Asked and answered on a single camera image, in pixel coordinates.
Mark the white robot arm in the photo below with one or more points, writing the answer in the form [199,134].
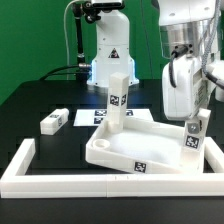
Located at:
[189,34]

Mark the white U-shaped obstacle frame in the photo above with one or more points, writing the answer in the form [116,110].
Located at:
[16,183]

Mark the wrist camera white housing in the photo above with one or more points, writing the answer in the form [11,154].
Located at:
[215,73]

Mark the white desk top tray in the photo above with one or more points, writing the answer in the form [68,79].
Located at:
[142,147]

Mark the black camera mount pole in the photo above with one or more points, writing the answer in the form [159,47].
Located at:
[89,9]

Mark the fiducial marker base sheet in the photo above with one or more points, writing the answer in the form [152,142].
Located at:
[93,117]

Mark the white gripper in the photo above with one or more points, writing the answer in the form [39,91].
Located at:
[191,93]

